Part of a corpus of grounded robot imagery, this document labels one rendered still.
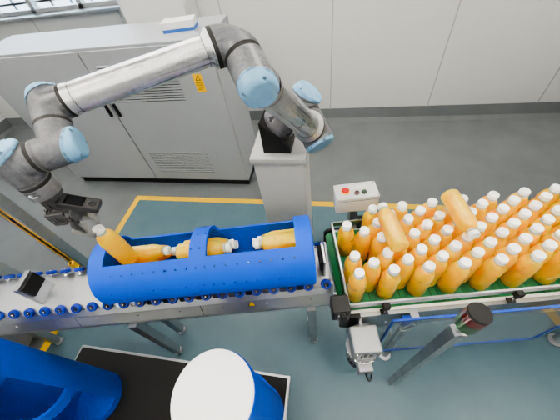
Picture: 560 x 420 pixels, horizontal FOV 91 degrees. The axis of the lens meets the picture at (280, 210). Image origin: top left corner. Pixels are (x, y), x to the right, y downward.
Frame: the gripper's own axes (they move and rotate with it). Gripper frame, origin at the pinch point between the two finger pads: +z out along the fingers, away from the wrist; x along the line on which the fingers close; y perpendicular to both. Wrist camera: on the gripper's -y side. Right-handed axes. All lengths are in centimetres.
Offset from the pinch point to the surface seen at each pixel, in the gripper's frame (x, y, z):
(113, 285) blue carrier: 12.6, 1.7, 19.1
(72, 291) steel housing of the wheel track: 1, 42, 43
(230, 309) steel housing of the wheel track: 15, -35, 51
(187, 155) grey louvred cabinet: -161, 32, 94
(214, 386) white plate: 46, -37, 33
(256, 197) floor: -132, -29, 139
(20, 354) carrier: 28, 53, 43
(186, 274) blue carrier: 11.7, -27.2, 18.4
